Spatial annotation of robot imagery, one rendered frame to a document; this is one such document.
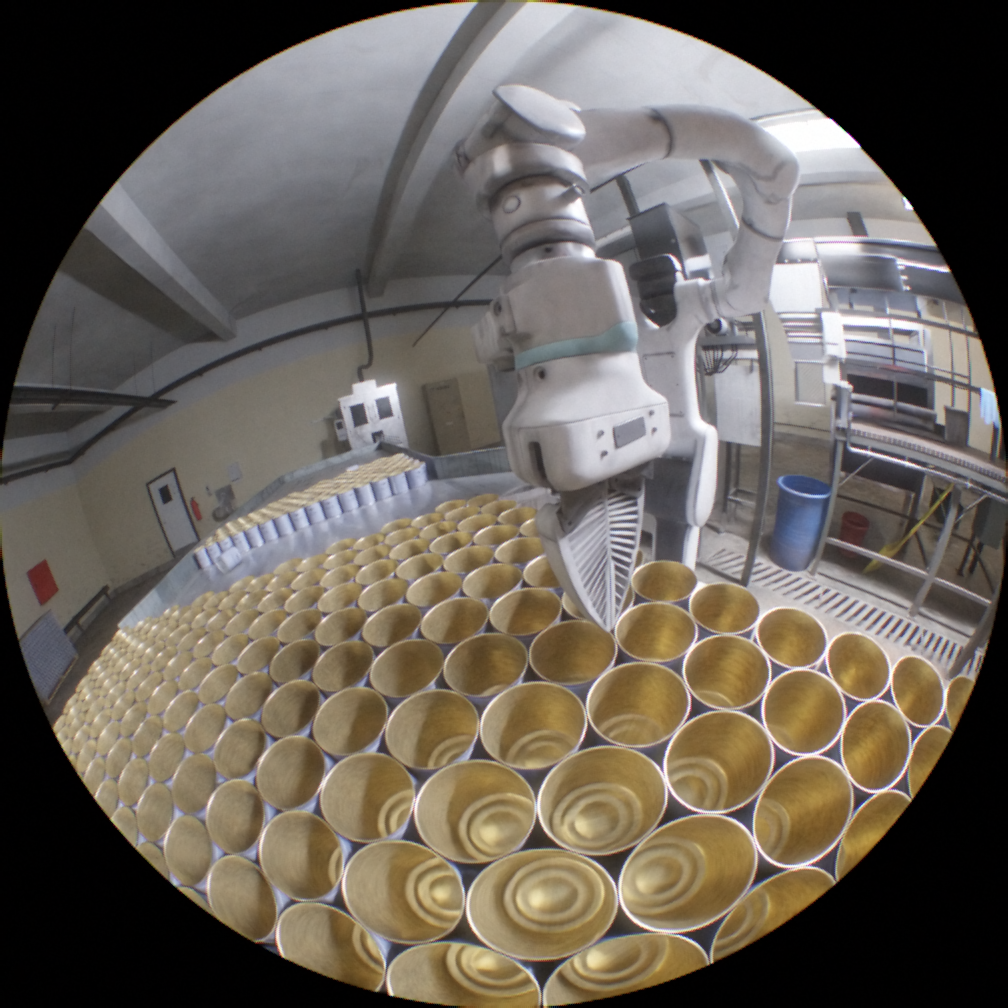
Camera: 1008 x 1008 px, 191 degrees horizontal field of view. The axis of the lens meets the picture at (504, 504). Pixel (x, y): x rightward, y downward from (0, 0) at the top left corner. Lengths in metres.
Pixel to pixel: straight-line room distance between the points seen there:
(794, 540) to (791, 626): 2.20
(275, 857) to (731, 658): 0.36
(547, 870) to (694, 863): 0.10
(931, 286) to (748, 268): 1.97
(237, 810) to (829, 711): 0.44
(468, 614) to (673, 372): 0.63
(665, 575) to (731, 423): 2.00
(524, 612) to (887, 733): 0.37
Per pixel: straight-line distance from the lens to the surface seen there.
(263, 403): 7.43
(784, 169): 0.47
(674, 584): 0.35
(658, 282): 0.83
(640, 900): 0.26
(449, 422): 7.09
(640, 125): 0.33
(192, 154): 4.30
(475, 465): 1.18
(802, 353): 2.34
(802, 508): 2.40
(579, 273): 0.16
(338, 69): 3.77
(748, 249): 0.60
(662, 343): 0.72
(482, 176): 0.21
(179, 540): 8.83
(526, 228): 0.18
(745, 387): 2.24
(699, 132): 0.37
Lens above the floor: 1.37
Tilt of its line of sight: 21 degrees down
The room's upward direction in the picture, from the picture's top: 11 degrees counter-clockwise
